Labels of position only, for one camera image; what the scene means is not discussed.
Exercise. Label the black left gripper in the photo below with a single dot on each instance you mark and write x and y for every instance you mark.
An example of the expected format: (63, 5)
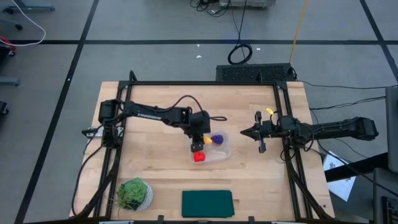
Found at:
(200, 123)

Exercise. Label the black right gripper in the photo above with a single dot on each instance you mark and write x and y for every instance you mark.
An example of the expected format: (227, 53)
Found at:
(260, 132)

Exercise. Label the yellow toy banana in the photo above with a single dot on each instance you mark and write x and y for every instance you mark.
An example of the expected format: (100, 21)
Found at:
(207, 140)

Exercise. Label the purple toy grapes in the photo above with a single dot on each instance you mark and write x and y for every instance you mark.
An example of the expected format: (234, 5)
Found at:
(217, 139)

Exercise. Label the clear plastic tupperware container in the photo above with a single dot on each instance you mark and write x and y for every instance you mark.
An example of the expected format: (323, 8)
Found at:
(224, 152)

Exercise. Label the red toy fruit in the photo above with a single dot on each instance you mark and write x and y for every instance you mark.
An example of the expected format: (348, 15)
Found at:
(199, 157)

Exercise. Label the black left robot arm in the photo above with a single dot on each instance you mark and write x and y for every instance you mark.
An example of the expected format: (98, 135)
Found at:
(149, 114)

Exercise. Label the yellow tag on right arm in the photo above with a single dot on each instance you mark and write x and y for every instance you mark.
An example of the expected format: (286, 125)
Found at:
(269, 110)

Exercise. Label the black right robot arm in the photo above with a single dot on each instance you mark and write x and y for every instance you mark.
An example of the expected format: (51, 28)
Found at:
(335, 130)

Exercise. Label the black perforated computer case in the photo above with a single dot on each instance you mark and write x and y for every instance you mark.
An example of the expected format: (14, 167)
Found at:
(252, 73)

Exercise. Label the dark green folded cloth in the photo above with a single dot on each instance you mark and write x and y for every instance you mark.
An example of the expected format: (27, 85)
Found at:
(207, 203)

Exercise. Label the black table clamp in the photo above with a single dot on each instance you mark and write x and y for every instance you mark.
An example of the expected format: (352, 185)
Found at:
(160, 218)
(251, 219)

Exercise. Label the green succulent in white pot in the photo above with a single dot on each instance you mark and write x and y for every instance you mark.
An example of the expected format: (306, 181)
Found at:
(132, 193)

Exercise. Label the white paper sheet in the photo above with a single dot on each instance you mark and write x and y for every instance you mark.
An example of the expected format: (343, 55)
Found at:
(342, 188)

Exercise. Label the black beam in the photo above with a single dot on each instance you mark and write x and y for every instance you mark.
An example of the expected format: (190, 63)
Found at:
(357, 169)

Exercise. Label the grey equipment box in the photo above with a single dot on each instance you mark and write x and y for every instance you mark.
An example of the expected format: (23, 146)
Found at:
(248, 3)

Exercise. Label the grey cabinet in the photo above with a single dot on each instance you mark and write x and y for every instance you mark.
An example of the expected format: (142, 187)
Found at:
(392, 130)

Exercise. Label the grey desk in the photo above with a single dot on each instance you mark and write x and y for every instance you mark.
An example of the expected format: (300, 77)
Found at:
(385, 186)

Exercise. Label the black keyboard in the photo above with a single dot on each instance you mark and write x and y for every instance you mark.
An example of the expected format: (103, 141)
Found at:
(391, 211)

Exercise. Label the grey table foot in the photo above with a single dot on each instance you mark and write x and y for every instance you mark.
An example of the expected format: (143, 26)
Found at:
(9, 81)
(31, 7)

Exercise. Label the black floor item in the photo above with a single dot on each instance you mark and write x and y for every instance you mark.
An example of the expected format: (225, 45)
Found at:
(3, 108)

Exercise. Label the grey chair caster leg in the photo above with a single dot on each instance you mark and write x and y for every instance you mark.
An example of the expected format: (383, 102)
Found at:
(18, 27)

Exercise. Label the red floor item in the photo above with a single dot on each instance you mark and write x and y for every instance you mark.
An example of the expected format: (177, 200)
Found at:
(6, 42)

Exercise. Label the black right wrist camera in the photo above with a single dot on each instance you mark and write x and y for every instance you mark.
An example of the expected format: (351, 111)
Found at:
(273, 129)

